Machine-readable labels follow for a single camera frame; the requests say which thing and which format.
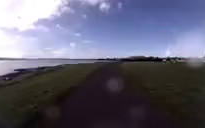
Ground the dark asphalt path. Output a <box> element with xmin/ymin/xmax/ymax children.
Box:
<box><xmin>29</xmin><ymin>62</ymin><xmax>178</xmax><ymax>128</ymax></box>

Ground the green grass field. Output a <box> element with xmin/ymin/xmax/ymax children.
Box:
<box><xmin>121</xmin><ymin>60</ymin><xmax>205</xmax><ymax>128</ymax></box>
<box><xmin>0</xmin><ymin>62</ymin><xmax>103</xmax><ymax>128</ymax></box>

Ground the dark rocky shoreline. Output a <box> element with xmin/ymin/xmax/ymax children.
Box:
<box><xmin>0</xmin><ymin>63</ymin><xmax>69</xmax><ymax>83</ymax></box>

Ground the grey water surface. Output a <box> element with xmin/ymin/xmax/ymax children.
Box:
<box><xmin>0</xmin><ymin>58</ymin><xmax>99</xmax><ymax>79</ymax></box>

